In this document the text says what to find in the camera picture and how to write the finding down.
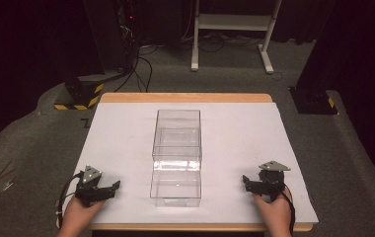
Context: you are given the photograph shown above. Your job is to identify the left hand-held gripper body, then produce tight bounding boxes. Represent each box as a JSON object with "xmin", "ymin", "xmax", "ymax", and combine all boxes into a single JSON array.
[{"xmin": 74, "ymin": 165, "xmax": 112, "ymax": 208}]

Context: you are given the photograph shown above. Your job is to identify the black base with yellow mark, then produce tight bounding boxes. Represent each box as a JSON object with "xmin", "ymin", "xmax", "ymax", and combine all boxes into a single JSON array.
[{"xmin": 288, "ymin": 86, "xmax": 338, "ymax": 116}]

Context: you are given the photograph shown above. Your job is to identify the black equipment with red light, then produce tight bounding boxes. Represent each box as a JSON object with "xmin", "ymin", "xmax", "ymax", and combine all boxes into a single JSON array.
[{"xmin": 115, "ymin": 0, "xmax": 141, "ymax": 71}]

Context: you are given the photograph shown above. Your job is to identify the clear plastic box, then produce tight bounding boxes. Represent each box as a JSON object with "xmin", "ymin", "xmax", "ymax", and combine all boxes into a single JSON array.
[{"xmin": 151, "ymin": 109, "xmax": 203, "ymax": 163}]

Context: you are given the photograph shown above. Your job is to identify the person's right hand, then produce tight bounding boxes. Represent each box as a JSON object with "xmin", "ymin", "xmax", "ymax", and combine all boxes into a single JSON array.
[{"xmin": 253, "ymin": 188, "xmax": 292, "ymax": 229}]

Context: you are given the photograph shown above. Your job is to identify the white paper sheet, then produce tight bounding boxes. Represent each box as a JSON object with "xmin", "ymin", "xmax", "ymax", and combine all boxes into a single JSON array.
[{"xmin": 66, "ymin": 102, "xmax": 320, "ymax": 225}]

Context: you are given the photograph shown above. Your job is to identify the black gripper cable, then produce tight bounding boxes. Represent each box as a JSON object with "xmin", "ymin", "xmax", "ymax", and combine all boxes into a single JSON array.
[
  {"xmin": 281, "ymin": 190, "xmax": 297, "ymax": 237},
  {"xmin": 56, "ymin": 171, "xmax": 85, "ymax": 229}
]

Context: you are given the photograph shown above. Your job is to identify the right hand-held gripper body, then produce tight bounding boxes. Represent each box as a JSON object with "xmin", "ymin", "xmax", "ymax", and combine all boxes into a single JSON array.
[{"xmin": 252, "ymin": 160, "xmax": 291, "ymax": 202}]

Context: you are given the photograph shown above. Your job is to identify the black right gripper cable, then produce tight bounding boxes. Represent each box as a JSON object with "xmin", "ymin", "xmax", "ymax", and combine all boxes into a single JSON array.
[{"xmin": 281, "ymin": 190, "xmax": 297, "ymax": 237}]

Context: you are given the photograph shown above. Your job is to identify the white metal stand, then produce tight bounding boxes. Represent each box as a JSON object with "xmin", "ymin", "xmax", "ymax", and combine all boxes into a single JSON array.
[{"xmin": 190, "ymin": 0, "xmax": 282, "ymax": 75}]

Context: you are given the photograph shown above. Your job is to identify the person's left hand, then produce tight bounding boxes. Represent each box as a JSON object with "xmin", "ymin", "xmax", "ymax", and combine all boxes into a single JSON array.
[{"xmin": 64, "ymin": 196, "xmax": 107, "ymax": 229}]

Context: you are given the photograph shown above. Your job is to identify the black base with hazard stripes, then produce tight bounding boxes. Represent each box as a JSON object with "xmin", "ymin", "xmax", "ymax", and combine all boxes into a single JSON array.
[{"xmin": 53, "ymin": 76, "xmax": 106, "ymax": 112}]

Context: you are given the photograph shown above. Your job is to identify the cables under white stand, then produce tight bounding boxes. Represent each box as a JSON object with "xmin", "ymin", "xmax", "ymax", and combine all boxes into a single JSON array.
[{"xmin": 180, "ymin": 30, "xmax": 277, "ymax": 53}]

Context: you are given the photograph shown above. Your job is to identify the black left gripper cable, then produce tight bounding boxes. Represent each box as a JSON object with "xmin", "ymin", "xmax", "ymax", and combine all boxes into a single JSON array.
[{"xmin": 56, "ymin": 171, "xmax": 85, "ymax": 229}]

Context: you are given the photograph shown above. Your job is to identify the black floor cables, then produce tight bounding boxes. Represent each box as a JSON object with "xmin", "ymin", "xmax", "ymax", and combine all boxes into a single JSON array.
[{"xmin": 113, "ymin": 43, "xmax": 159, "ymax": 94}]

